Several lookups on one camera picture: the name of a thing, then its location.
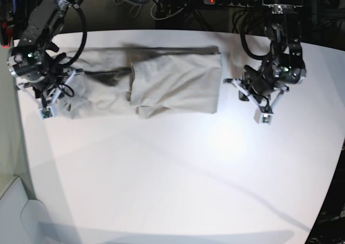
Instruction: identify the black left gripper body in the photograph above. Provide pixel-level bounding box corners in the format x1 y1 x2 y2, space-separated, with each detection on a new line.
240 60 307 101

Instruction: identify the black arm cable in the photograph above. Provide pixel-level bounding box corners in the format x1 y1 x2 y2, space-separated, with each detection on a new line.
53 1 88 67

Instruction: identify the red and black clamp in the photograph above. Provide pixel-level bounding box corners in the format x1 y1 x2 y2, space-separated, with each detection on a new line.
1 20 13 48

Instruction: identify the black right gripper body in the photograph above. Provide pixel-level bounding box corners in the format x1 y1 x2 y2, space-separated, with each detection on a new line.
6 50 82 107

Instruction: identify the grey t-shirt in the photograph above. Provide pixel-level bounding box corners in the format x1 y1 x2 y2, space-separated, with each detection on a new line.
57 45 222 119

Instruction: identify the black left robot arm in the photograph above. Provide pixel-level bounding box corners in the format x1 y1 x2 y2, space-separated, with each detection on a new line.
239 0 307 102

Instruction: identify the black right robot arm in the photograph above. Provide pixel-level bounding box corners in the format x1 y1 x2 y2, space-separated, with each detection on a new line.
7 0 87 109

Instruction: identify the black power strip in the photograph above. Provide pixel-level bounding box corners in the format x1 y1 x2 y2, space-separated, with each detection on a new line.
203 0 261 8

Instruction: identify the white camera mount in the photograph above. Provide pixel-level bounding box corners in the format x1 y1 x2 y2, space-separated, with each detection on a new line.
223 78 289 125
16 68 84 120

